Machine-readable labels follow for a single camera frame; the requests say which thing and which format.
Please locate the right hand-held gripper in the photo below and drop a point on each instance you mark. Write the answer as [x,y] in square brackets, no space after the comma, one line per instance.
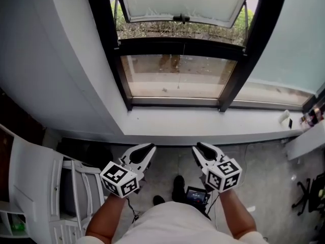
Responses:
[223,177]

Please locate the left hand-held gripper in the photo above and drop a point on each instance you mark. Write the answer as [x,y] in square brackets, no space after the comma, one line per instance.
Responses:
[119,180]

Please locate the pale roller blind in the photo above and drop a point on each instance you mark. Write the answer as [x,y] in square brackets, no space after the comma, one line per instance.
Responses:
[292,47]

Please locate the person's right forearm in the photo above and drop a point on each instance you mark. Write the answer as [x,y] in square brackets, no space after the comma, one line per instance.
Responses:
[236,215]

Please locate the person's left forearm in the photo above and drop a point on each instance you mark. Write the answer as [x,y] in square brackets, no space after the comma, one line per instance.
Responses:
[104,220]

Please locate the white window sill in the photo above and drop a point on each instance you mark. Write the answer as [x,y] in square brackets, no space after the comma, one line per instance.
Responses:
[203,123]

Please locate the black framed window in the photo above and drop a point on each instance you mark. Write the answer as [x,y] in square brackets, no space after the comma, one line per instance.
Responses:
[106,34]

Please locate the black device with screen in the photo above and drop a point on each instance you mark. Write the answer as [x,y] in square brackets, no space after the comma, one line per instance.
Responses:
[195,195]

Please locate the person's black shoe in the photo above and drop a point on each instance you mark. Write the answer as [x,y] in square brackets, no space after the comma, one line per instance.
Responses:
[159,200]
[179,187]

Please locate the white slatted chair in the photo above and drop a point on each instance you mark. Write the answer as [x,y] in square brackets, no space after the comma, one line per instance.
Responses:
[81,187]

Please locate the person's white shirt torso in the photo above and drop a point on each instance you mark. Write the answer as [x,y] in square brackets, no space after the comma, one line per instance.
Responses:
[175,227]

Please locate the white paper roll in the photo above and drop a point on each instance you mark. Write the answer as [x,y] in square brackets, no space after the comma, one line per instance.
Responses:
[284,116]

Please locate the small black flat object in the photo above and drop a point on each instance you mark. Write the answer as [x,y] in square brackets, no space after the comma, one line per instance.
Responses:
[290,123]

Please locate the white side table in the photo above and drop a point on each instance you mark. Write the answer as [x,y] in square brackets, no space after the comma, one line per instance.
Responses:
[308,142]

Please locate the black office chair base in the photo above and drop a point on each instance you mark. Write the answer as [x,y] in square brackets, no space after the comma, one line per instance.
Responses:
[304,194]

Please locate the cluster of small bottles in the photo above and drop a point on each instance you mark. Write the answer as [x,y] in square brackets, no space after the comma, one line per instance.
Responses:
[312,114]

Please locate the white cabinet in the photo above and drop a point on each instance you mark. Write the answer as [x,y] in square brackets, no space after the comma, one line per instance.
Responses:
[28,177]

